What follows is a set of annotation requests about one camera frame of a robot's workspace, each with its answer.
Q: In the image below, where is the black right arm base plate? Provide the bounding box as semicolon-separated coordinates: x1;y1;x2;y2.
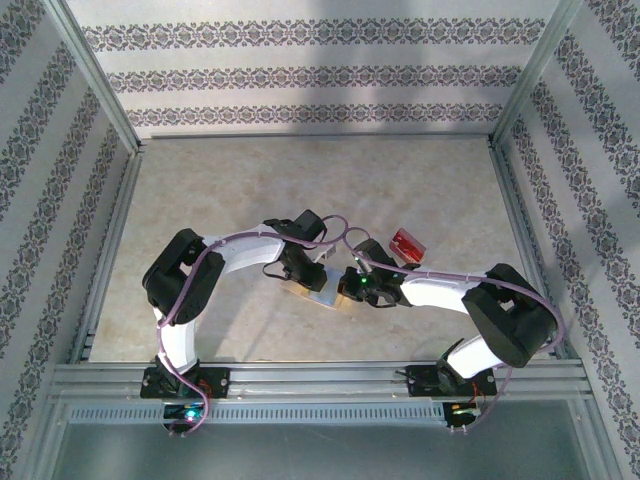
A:
405;364;498;399

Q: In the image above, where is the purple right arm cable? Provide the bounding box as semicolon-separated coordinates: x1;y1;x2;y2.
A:
344;227;569;436

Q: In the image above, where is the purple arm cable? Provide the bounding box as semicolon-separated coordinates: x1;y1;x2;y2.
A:
344;227;569;436
156;214;351;437

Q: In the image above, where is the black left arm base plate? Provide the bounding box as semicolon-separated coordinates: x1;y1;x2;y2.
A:
139;366;231;400

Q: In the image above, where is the red credit card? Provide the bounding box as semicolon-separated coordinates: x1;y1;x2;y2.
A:
388;227;428;264

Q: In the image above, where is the grey metal panel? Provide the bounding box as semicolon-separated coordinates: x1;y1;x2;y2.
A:
49;422;591;480

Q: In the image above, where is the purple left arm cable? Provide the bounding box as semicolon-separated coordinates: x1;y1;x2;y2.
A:
156;214;351;437

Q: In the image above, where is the aluminium frame post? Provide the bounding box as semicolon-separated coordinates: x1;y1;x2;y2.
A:
42;0;146;154
492;0;584;146

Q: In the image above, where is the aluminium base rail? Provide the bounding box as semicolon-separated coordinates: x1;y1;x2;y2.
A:
49;363;591;401

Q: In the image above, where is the aluminium side table rail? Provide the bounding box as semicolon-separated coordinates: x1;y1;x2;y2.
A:
487;139;581;361
69;142;146;364

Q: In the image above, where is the beige card holder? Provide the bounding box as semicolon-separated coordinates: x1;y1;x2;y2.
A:
278;266;352;312

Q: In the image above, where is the aluminium wall-side table rail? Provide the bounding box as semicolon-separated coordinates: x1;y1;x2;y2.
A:
149;131;494;142

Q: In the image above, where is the grey slotted cable duct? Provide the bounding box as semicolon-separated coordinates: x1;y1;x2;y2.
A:
67;402;449;425

